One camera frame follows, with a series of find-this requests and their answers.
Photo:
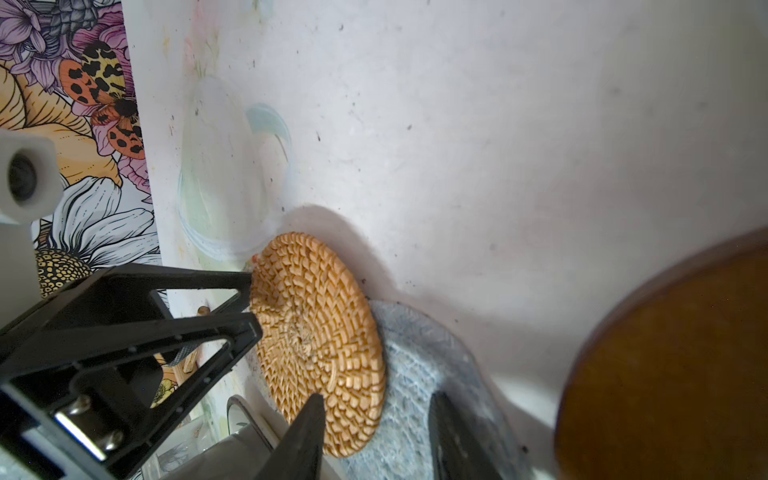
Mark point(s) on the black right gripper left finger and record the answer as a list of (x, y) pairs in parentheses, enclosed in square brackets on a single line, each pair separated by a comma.
[(299, 454)]

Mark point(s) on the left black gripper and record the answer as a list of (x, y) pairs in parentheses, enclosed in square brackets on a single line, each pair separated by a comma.
[(78, 378)]

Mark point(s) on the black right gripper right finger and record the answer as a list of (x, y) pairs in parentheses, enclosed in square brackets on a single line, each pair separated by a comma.
[(456, 452)]

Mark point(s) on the blue grey fabric coaster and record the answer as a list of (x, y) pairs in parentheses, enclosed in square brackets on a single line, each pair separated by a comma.
[(423, 358)]

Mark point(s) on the woven rattan round coaster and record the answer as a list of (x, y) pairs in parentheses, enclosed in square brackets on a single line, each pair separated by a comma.
[(319, 336)]

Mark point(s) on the brown round wooden coaster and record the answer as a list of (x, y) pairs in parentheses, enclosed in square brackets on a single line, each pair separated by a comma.
[(672, 384)]

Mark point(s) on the white woven round coaster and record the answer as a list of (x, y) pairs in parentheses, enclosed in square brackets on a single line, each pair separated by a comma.
[(234, 163)]

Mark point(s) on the grey mug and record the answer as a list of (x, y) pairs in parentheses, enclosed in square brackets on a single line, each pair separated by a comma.
[(240, 455)]

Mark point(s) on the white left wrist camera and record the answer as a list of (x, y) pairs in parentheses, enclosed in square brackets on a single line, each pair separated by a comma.
[(31, 189)]

